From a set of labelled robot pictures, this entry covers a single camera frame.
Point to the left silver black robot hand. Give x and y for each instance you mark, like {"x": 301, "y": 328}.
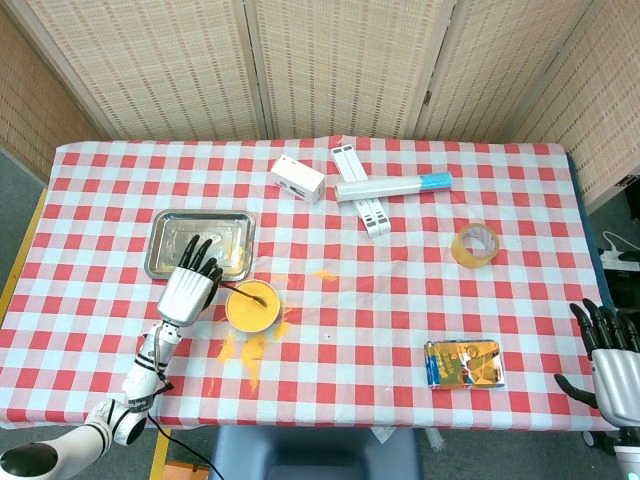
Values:
{"x": 187, "y": 297}

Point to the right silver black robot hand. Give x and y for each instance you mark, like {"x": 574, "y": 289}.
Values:
{"x": 617, "y": 380}

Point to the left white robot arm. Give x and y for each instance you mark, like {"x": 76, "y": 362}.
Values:
{"x": 145, "y": 370}

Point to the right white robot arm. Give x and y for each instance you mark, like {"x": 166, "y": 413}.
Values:
{"x": 630, "y": 455}

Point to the bowl of yellow powder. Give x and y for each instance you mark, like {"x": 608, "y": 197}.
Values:
{"x": 252, "y": 331}

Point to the rectangular steel tray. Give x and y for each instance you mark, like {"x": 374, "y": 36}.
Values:
{"x": 220, "y": 230}

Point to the black equipment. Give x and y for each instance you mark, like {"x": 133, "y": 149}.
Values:
{"x": 625, "y": 290}

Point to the white power strip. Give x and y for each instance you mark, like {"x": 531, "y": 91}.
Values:
{"x": 612, "y": 257}

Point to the gold blue foil packet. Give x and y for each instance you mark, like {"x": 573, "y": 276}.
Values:
{"x": 465, "y": 365}

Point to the white cardboard product box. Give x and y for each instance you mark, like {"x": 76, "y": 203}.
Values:
{"x": 300, "y": 177}

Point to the orange box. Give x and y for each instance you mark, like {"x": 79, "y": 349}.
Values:
{"x": 180, "y": 472}

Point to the red white checkered tablecloth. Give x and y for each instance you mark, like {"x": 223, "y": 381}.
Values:
{"x": 375, "y": 300}

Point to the blue chair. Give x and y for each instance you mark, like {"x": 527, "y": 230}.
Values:
{"x": 315, "y": 450}

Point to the white folding stand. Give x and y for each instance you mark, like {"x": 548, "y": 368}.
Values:
{"x": 375, "y": 220}

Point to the clear packing tape roll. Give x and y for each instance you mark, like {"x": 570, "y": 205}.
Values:
{"x": 457, "y": 250}

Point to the cling film roll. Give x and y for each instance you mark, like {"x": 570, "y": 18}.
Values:
{"x": 380, "y": 189}

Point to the beige woven folding screen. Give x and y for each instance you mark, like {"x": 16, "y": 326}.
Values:
{"x": 325, "y": 65}

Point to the metal screen hinge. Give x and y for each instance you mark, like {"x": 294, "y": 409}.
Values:
{"x": 426, "y": 97}

